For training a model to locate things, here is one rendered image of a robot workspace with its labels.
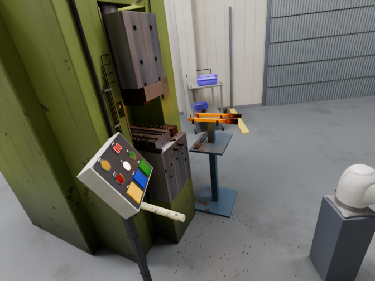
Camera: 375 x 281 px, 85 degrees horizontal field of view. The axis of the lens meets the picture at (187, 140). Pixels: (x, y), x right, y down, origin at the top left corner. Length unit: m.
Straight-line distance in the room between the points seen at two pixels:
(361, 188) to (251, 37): 3.95
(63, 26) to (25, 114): 0.61
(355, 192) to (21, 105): 1.94
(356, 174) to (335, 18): 4.37
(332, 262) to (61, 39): 1.98
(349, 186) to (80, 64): 1.55
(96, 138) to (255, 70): 4.18
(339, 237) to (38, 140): 1.93
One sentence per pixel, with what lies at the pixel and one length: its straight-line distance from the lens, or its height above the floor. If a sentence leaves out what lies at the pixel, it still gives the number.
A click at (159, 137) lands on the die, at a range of 1.49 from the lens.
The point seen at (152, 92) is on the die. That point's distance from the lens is 1.40.
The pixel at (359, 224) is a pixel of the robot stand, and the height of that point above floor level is 0.55.
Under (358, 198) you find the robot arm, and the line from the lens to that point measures 1.48.
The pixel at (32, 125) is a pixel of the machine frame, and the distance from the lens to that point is 1.58.
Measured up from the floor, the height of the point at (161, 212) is 0.63.
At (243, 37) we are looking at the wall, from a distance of 4.86.
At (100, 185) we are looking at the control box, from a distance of 0.91.
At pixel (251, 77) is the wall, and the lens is 4.99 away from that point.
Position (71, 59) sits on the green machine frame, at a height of 1.57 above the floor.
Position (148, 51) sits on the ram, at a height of 1.56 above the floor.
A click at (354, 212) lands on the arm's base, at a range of 1.54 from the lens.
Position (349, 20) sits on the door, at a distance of 5.64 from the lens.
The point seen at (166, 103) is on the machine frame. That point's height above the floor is 1.13.
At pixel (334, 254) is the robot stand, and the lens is 1.72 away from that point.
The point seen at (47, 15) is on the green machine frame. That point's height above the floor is 1.76.
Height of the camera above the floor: 1.59
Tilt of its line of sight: 26 degrees down
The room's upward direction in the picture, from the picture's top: 7 degrees counter-clockwise
